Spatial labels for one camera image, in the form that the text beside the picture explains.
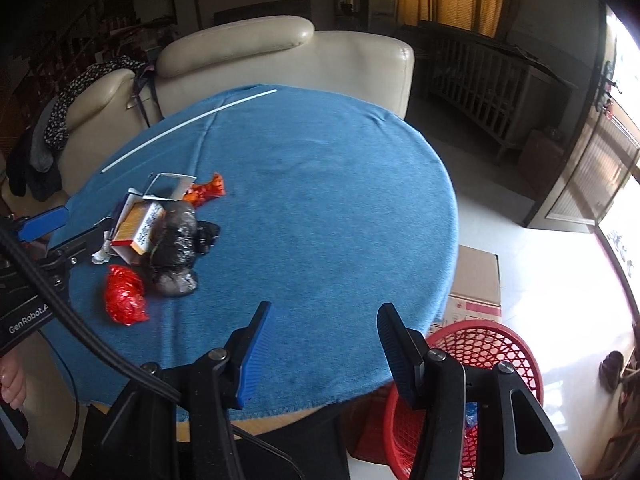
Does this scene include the orange medicine box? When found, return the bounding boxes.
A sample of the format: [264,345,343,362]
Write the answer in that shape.
[111,200,165,266]

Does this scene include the white blue medicine box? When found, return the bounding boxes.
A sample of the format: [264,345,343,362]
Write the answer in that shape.
[101,188,143,247]

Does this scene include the red plastic bag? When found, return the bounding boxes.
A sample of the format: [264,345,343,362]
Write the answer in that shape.
[103,264,149,326]

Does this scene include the black plastic bag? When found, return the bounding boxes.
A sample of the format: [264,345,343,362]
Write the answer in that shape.
[143,200,220,297]

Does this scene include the dark blue toothpaste box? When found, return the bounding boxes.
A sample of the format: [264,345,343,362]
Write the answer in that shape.
[142,172,196,202]

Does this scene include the orange red candy wrapper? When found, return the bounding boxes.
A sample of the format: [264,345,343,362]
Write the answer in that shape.
[182,172,226,208]

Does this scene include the white tissue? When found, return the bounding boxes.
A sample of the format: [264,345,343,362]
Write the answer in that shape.
[91,244,112,264]

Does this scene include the blue plastic bag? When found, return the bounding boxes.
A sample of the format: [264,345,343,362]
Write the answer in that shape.
[465,402,478,430]

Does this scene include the person's left hand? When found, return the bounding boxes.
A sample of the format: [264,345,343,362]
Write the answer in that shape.
[0,348,26,410]

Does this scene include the dark clothes on sofa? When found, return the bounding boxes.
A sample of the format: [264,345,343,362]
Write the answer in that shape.
[6,55,145,202]

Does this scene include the red plastic mesh basket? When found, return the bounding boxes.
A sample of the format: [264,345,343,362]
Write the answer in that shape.
[383,320,544,479]

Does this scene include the cardboard box on floor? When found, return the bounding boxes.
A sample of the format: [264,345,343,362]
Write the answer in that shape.
[427,246,502,336]

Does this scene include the blue round tablecloth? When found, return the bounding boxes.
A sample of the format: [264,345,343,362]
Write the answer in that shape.
[52,84,459,419]

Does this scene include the white thin stick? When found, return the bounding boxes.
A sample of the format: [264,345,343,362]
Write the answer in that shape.
[100,88,278,174]

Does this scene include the dark shoe on floor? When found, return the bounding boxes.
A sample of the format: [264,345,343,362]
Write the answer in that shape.
[598,350,625,393]

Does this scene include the dark wooden door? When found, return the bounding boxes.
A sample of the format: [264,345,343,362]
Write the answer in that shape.
[524,96,639,232]

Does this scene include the wooden baby crib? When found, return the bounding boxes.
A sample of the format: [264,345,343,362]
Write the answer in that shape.
[398,22,573,160]

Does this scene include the cream leather sofa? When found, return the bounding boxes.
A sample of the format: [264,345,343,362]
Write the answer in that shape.
[58,15,414,195]

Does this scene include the white refrigerator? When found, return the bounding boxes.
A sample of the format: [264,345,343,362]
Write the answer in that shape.
[367,0,397,35]

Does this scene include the black cable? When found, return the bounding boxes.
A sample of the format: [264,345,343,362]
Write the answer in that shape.
[0,224,306,480]

